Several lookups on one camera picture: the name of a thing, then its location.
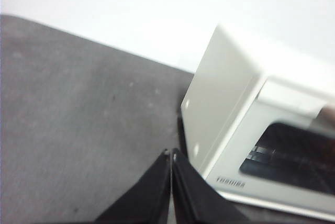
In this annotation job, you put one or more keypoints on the white Toshiba toaster oven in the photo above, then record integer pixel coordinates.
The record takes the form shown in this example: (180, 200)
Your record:
(217, 90)

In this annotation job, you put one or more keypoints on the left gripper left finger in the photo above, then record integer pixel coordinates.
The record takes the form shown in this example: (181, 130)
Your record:
(146, 197)

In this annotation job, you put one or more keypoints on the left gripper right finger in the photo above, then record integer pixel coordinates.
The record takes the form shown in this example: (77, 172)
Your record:
(199, 200)

